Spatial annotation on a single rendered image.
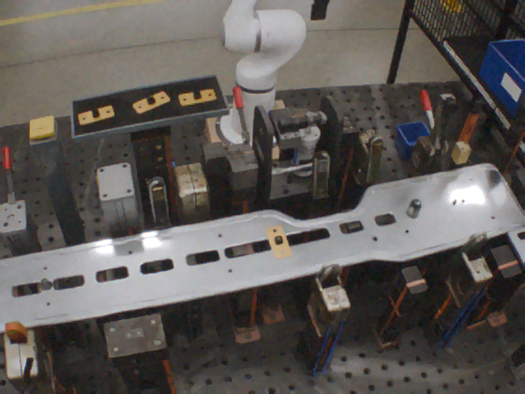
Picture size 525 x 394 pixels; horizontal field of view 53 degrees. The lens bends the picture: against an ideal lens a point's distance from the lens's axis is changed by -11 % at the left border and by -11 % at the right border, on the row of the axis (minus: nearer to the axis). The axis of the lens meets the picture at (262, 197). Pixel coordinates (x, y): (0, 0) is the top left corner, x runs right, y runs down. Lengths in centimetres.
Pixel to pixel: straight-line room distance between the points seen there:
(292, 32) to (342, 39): 215
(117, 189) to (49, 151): 22
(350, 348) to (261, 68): 79
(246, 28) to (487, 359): 111
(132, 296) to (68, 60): 250
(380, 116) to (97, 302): 126
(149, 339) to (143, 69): 240
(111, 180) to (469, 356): 104
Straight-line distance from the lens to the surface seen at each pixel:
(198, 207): 131
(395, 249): 133
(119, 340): 115
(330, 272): 116
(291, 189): 144
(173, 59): 342
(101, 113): 136
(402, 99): 219
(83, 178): 185
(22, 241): 135
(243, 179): 134
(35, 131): 136
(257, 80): 160
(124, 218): 130
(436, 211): 144
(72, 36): 378
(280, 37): 153
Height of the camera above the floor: 206
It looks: 51 degrees down
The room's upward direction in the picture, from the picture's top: 5 degrees clockwise
